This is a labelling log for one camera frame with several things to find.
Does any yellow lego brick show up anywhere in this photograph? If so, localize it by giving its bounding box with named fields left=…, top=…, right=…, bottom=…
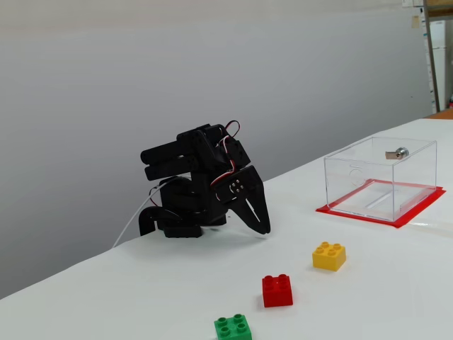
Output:
left=311, top=241, right=348, bottom=273

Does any red lego brick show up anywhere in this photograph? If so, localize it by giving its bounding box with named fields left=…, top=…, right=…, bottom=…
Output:
left=261, top=273, right=294, bottom=308

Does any transparent plastic box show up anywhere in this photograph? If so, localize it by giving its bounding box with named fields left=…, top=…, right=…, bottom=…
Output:
left=323, top=136, right=438, bottom=223

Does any black table clamp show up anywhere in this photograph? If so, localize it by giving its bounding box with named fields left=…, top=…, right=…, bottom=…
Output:
left=137, top=207, right=161, bottom=237

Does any red white black servo wire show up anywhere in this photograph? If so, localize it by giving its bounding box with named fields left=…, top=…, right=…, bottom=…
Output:
left=210, top=120, right=241, bottom=188
left=148, top=183, right=162, bottom=209

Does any white cable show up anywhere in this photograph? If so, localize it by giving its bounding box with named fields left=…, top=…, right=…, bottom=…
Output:
left=112, top=176, right=185, bottom=249

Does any metal box lock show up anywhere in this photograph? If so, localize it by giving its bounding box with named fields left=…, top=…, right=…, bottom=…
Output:
left=384, top=146, right=410, bottom=161

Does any green lego brick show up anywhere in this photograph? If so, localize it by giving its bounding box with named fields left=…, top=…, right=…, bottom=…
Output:
left=213, top=313, right=254, bottom=340

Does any red tape frame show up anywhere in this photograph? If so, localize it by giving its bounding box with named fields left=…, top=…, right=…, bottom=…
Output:
left=315, top=178, right=447, bottom=230

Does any metal shelf post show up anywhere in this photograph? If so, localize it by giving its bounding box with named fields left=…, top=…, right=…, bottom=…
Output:
left=423, top=0, right=442, bottom=114

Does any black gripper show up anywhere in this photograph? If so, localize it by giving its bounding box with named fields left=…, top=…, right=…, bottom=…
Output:
left=214, top=165, right=272, bottom=235

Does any brown wooden table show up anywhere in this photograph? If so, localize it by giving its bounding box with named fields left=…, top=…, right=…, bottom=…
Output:
left=424, top=108, right=453, bottom=120

